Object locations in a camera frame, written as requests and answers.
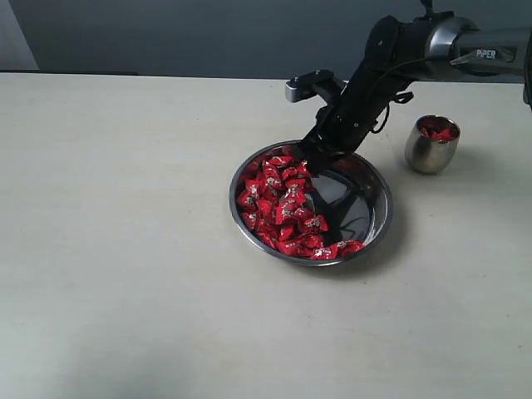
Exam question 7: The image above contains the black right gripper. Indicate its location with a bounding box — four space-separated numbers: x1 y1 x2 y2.
295 66 413 176

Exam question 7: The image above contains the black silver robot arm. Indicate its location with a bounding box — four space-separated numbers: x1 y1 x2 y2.
287 9 531 173

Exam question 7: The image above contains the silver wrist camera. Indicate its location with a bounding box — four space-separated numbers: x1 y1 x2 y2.
284 69 346 105

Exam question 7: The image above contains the stainless steel cup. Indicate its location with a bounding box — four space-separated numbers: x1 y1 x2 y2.
404 115 461 175

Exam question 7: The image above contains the round stainless steel plate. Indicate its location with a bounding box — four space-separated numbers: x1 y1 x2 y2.
229 140 393 268

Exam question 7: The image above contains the black cable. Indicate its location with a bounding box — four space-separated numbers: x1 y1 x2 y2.
369 93 415 135

